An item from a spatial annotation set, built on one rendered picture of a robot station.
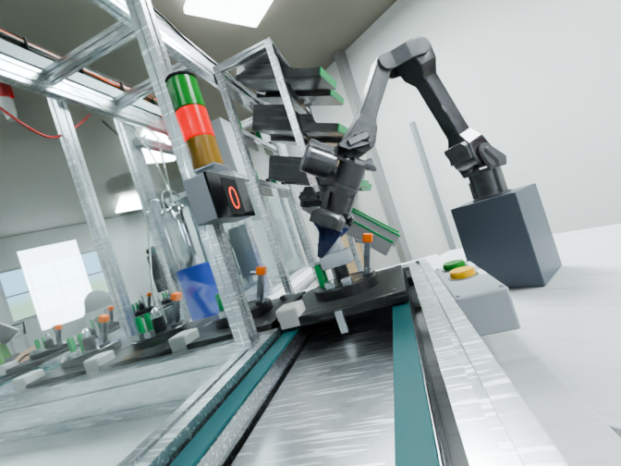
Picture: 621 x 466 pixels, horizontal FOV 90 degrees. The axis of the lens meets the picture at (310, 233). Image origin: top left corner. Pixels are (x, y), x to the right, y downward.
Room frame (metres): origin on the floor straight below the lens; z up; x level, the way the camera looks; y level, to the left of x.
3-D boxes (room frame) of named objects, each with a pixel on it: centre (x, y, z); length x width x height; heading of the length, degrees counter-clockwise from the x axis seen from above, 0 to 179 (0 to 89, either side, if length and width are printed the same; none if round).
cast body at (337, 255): (0.66, -0.03, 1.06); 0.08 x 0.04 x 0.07; 75
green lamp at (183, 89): (0.51, 0.13, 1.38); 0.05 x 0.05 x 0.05
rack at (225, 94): (1.04, -0.01, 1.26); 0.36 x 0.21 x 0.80; 165
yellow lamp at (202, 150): (0.51, 0.13, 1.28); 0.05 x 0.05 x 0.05
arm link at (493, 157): (0.72, -0.43, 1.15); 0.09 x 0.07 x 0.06; 15
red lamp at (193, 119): (0.51, 0.13, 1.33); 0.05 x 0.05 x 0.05
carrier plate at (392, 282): (0.66, -0.04, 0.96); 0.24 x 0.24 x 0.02; 75
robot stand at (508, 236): (0.72, -0.43, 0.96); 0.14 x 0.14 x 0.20; 38
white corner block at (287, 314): (0.59, 0.08, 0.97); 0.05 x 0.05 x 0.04; 75
